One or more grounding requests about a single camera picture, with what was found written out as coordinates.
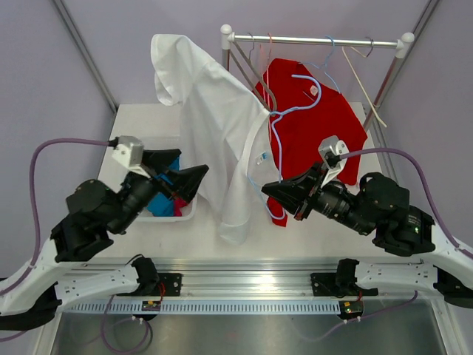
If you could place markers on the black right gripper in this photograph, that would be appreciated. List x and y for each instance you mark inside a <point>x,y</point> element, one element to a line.
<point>292,192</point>

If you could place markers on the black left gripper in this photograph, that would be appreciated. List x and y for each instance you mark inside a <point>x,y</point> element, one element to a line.
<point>185,181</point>

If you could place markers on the magenta t shirt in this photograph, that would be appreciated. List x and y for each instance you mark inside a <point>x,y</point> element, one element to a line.
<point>179,205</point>

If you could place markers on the blue t shirt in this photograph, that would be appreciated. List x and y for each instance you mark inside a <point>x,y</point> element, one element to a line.
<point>161,206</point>

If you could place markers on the white t shirt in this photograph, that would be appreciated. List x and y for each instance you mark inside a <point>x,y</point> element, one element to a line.
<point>222,125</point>

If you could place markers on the red t shirt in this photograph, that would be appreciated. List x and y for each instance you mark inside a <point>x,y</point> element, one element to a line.
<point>302,132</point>

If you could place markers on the pink hanger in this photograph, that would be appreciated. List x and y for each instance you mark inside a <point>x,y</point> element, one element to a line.
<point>264,57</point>

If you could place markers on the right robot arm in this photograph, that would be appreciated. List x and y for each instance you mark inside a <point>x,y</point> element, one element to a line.
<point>381,208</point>

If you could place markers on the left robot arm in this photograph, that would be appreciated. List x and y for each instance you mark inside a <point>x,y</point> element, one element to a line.
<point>96,212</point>

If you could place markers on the cream white hanger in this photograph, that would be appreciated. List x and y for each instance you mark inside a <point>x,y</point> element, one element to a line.
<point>358,60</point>

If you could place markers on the clear plastic basket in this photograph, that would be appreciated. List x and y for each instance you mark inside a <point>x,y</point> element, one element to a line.
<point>158,143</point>

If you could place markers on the metal clothes rack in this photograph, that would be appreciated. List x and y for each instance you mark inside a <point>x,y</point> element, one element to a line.
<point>401,48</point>

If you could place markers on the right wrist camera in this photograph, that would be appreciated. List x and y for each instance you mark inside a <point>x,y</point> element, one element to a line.
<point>331,149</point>

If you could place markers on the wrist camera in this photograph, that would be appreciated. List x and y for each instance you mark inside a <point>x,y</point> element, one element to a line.
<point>331,149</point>
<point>128,152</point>

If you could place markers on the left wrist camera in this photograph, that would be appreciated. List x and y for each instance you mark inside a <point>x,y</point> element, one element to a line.
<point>128,152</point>

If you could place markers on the aluminium mounting rail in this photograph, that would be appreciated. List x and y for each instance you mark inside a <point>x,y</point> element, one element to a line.
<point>240,280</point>

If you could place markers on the white slotted cable duct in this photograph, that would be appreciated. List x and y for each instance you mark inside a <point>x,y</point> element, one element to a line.
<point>210,307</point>

